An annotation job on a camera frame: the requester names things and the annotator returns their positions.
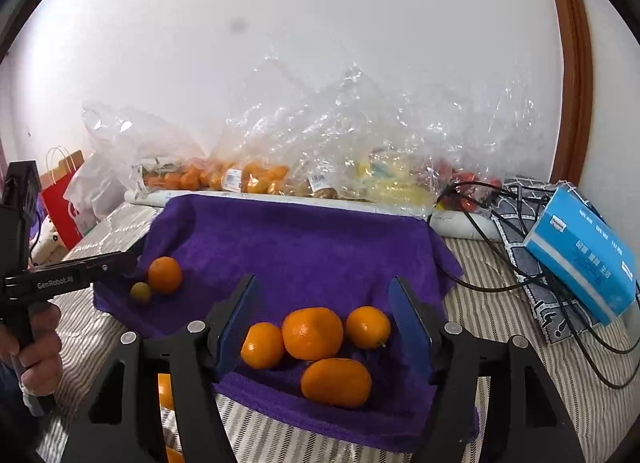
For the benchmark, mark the person's left hand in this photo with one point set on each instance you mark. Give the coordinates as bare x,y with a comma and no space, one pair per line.
41,359

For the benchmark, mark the orange mandarin bottom left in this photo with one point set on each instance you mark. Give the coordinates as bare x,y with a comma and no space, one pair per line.
174,456

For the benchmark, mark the orange mandarin front of pile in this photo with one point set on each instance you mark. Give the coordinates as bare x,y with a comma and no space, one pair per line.
338,382

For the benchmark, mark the blue tissue pack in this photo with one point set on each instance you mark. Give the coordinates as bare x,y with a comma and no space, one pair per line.
579,248

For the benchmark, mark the clear bag of mandarins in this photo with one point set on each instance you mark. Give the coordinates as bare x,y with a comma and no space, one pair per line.
245,159

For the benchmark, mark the orange mandarin of pile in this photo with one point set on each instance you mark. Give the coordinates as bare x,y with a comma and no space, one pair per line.
338,382
263,347
368,327

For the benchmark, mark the orange mandarin right of pile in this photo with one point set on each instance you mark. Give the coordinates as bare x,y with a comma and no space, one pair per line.
368,327

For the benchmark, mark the purple towel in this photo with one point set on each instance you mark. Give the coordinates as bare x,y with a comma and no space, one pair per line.
302,256

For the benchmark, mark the clear bag of red fruit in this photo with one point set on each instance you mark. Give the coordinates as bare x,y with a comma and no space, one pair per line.
492,131

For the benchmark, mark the small orange mandarin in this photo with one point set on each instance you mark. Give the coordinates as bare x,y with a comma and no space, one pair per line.
164,275

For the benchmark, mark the small green kumquat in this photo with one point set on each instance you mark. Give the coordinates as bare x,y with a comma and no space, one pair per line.
141,293

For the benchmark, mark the red paper shopping bag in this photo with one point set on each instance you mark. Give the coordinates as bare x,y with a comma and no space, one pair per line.
61,166

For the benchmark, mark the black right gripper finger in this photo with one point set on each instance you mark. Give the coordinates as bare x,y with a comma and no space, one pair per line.
114,264

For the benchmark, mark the orange mandarin bottom centre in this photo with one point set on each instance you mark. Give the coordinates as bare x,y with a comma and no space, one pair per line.
165,392

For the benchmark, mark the black white patterned cloth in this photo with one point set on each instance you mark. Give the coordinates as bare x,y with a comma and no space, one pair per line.
514,216

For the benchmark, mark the white plastic bag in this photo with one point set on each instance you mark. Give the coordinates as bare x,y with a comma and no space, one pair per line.
131,151

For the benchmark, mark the brown wooden door frame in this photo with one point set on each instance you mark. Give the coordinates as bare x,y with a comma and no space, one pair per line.
577,91

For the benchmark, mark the clear bag of bananas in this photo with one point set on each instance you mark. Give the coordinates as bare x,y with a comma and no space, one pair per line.
352,141

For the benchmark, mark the orange mandarin left of pile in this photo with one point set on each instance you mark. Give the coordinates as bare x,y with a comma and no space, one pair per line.
263,347

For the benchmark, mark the large orange mandarin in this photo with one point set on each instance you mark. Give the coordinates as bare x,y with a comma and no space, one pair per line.
311,334

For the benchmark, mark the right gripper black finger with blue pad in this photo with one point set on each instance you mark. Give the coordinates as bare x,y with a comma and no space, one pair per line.
526,419
119,420

